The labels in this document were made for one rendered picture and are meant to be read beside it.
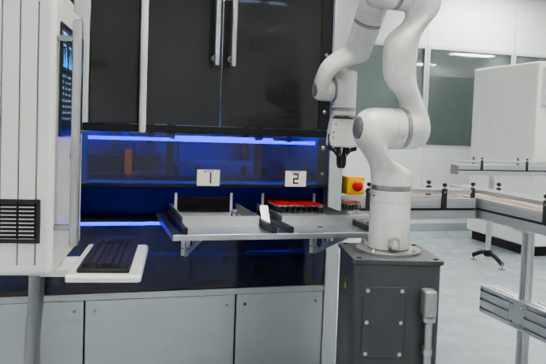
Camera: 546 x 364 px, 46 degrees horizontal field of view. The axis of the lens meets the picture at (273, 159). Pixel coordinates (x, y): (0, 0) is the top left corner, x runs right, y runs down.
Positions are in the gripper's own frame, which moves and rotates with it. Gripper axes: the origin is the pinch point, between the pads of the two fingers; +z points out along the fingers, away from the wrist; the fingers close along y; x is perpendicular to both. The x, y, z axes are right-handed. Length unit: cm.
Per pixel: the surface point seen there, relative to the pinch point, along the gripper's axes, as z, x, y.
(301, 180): 9.1, -27.8, 4.5
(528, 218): 21, -6, -82
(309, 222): 21.1, -1.9, 10.2
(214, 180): 9.4, -27.8, 38.5
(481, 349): 110, -101, -132
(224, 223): 21.1, -1.9, 39.9
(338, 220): 20.6, -1.9, -0.6
